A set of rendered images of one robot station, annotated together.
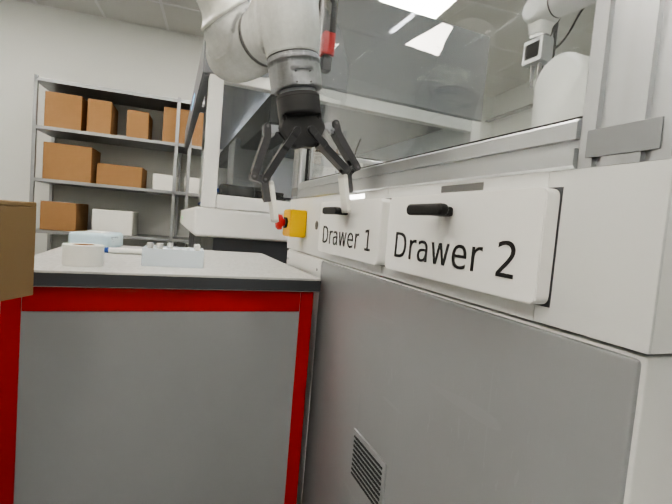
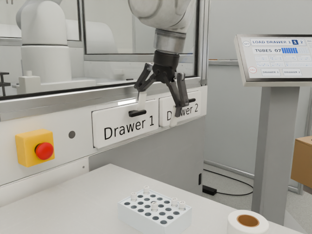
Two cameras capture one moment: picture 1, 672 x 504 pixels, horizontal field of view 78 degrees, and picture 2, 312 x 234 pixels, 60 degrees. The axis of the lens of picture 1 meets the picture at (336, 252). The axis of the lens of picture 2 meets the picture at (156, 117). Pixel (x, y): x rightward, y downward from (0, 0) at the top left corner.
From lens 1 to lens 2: 1.41 m
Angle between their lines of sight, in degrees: 117
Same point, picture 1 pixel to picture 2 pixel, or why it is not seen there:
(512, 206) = (197, 95)
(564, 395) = (199, 128)
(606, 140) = (202, 81)
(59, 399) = not seen: outside the picture
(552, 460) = (198, 140)
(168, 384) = not seen: outside the picture
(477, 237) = (191, 104)
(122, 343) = not seen: outside the picture
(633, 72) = (204, 70)
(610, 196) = (203, 91)
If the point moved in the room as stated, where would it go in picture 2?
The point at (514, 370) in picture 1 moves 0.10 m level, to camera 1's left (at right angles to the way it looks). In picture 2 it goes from (193, 130) to (207, 136)
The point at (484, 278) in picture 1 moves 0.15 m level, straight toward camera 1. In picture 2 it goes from (192, 113) to (224, 112)
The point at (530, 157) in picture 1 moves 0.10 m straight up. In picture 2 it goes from (194, 84) to (195, 61)
